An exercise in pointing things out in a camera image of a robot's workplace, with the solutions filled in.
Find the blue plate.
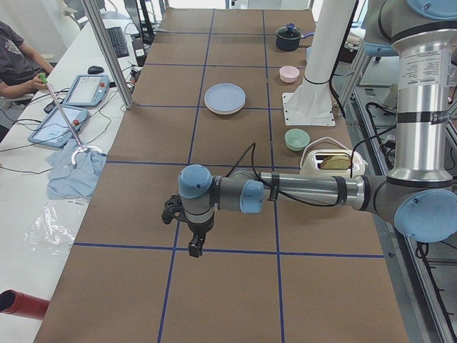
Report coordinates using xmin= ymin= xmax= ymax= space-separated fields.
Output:
xmin=204 ymin=83 xmax=246 ymax=110

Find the pink plate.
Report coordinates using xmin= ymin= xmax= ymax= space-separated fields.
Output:
xmin=207 ymin=105 xmax=243 ymax=111

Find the cream plate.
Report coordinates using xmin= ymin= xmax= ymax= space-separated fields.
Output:
xmin=209 ymin=108 xmax=241 ymax=116

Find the clear plastic bag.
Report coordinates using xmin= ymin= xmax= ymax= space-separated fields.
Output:
xmin=21 ymin=199 xmax=89 ymax=255

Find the light blue cloth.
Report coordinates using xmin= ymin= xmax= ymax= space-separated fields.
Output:
xmin=46 ymin=139 xmax=106 ymax=199

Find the green bowl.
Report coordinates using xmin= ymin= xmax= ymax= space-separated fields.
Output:
xmin=284 ymin=128 xmax=311 ymax=151

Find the cream toaster with bread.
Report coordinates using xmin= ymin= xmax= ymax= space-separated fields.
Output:
xmin=300 ymin=136 xmax=368 ymax=177

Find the lower teach pendant tablet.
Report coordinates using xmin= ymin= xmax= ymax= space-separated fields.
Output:
xmin=28 ymin=105 xmax=89 ymax=148

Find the teach pendant tablet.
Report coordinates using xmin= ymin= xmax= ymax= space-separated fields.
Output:
xmin=28 ymin=105 xmax=89 ymax=148
xmin=63 ymin=74 xmax=110 ymax=108

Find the upper teach pendant tablet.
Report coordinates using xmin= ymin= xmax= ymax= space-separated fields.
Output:
xmin=63 ymin=74 xmax=110 ymax=108

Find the red cylinder tube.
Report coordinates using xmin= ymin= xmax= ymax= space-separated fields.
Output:
xmin=1 ymin=289 xmax=50 ymax=320

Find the pink bowl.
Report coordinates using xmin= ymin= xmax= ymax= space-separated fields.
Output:
xmin=279 ymin=66 xmax=300 ymax=84

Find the black computer mouse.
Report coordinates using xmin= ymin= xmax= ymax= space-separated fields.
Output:
xmin=87 ymin=66 xmax=104 ymax=75

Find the black keyboard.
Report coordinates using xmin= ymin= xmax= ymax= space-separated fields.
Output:
xmin=106 ymin=26 xmax=129 ymax=58

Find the light blue cup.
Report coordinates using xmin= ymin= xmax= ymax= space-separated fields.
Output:
xmin=306 ymin=46 xmax=312 ymax=64

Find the pink grabber stick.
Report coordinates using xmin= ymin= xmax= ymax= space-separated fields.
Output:
xmin=38 ymin=73 xmax=103 ymax=167

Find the dark blue pot with lid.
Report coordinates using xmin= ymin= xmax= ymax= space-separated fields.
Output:
xmin=276 ymin=23 xmax=315 ymax=52

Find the seated person in grey shirt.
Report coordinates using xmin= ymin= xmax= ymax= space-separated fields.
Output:
xmin=1 ymin=22 xmax=54 ymax=99

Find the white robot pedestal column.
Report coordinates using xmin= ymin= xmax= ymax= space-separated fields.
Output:
xmin=282 ymin=0 xmax=358 ymax=126

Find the aluminium frame post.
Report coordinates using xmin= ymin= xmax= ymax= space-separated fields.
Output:
xmin=81 ymin=0 xmax=133 ymax=109

